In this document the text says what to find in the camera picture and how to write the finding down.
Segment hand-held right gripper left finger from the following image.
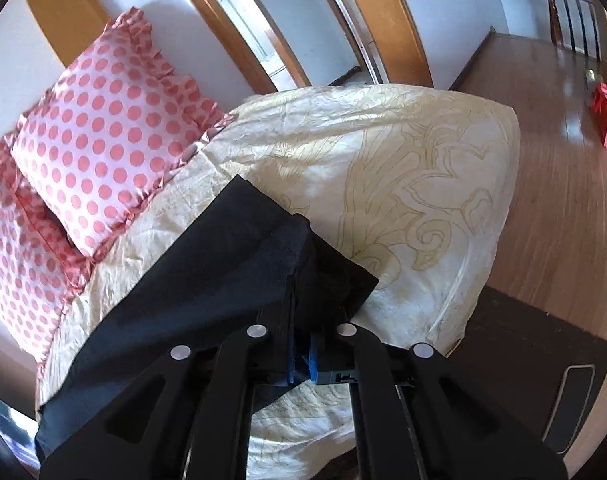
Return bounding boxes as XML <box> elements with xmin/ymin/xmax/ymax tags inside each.
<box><xmin>40</xmin><ymin>305</ymin><xmax>309</xmax><ymax>480</ymax></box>

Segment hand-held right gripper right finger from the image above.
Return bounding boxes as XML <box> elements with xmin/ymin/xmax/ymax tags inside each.
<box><xmin>309</xmin><ymin>317</ymin><xmax>569</xmax><ymax>480</ymax></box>

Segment black pants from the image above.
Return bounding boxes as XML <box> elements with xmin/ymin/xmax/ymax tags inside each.
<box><xmin>34</xmin><ymin>174</ymin><xmax>379</xmax><ymax>461</ymax></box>

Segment cream patterned bed quilt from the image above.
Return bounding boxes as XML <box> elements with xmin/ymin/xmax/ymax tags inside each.
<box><xmin>36</xmin><ymin>83</ymin><xmax>521</xmax><ymax>480</ymax></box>

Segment pink polka dot pillow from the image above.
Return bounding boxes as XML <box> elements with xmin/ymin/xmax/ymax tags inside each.
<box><xmin>11</xmin><ymin>7</ymin><xmax>239</xmax><ymax>261</ymax></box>
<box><xmin>0</xmin><ymin>132</ymin><xmax>92</xmax><ymax>363</ymax></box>

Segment dark stair railing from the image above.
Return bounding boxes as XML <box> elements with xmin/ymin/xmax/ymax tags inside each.
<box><xmin>539</xmin><ymin>0</ymin><xmax>607</xmax><ymax>63</ymax></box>

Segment wooden headboard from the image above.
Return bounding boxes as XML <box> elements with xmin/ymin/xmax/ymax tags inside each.
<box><xmin>21</xmin><ymin>0</ymin><xmax>122</xmax><ymax>68</ymax></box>

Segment wooden door frame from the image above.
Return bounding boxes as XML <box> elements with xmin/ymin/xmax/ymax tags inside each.
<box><xmin>160</xmin><ymin>0</ymin><xmax>431</xmax><ymax>92</ymax></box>

